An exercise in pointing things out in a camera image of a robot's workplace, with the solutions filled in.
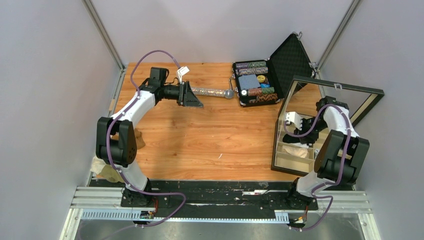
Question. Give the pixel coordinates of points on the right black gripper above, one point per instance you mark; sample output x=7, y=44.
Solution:
x=310, y=138

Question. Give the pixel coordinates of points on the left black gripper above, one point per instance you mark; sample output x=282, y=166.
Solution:
x=186, y=98

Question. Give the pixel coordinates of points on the cream boxer underwear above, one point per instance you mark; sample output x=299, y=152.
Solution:
x=300, y=152

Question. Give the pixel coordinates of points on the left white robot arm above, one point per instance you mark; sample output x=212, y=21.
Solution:
x=121, y=153

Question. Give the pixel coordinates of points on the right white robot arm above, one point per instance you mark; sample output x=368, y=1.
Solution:
x=341, y=156

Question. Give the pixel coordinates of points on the wooden compartment display box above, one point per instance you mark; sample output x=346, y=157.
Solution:
x=302, y=97

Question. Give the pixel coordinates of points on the rhinestone silver microphone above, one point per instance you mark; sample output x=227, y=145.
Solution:
x=212, y=92

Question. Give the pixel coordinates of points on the black poker chip case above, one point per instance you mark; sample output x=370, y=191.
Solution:
x=267, y=81

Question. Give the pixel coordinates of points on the white cloth in pile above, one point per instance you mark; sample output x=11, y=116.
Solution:
x=97, y=165

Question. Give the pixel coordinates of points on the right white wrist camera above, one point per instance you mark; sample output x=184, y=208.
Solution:
x=293, y=117

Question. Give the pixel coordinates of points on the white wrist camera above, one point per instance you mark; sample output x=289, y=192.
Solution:
x=293, y=117
x=181, y=72

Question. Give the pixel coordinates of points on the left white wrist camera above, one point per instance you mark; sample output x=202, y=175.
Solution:
x=181, y=72

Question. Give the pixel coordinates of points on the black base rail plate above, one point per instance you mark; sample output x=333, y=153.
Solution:
x=213, y=199

